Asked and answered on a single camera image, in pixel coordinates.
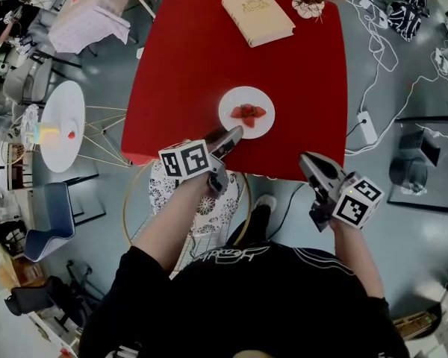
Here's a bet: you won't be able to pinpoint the grey armchair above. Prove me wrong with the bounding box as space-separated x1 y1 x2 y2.
2 55 54 106

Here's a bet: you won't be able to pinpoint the white round plate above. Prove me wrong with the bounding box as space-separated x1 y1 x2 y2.
218 86 276 140

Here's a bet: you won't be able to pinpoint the person's white shoe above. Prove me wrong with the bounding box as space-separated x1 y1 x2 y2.
253 194 278 213

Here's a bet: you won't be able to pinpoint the table with pink cloth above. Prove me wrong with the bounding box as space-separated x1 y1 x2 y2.
47 0 132 55

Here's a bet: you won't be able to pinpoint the person's black trouser leg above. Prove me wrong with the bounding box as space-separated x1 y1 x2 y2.
226 203 276 246

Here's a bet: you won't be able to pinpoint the floral cushion gold ring stool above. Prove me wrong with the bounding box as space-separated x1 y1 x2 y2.
122 158 253 279

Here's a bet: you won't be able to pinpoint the red table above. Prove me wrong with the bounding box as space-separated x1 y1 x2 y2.
120 0 349 183

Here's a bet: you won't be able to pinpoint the person's black shirt torso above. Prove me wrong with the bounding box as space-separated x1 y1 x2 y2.
78 236 411 358

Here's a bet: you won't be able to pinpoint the black office chair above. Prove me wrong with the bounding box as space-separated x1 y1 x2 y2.
3 260 102 336

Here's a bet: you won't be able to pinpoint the black cylinder container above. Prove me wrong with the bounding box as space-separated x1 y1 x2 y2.
388 156 429 195

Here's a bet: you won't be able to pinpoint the blue upholstered chair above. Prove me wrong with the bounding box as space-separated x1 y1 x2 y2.
23 181 77 263

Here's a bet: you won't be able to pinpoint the cream hardcover book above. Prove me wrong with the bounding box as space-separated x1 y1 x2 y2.
221 0 296 48

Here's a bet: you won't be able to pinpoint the white cable bundle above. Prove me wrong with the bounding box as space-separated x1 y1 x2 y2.
337 0 448 157

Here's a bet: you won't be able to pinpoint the white round side table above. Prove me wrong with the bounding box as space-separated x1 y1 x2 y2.
40 80 87 174

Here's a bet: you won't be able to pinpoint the white power strip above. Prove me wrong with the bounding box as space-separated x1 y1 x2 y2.
356 111 379 145

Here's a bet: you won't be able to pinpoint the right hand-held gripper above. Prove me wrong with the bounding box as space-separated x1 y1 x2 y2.
298 151 386 233

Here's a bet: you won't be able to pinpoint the person's left forearm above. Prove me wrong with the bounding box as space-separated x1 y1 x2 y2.
132 175 212 272

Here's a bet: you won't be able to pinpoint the black and white patterned bag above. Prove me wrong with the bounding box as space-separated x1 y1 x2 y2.
386 0 431 43

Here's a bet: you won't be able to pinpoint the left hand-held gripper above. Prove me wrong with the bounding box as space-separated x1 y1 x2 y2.
158 125 245 201

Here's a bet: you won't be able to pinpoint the black floor cable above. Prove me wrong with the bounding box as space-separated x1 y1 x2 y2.
264 182 308 240

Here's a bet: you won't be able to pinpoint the cut red strawberries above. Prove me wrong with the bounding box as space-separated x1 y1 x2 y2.
230 103 267 128

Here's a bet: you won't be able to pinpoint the person's right forearm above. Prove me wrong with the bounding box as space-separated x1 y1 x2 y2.
327 217 385 301

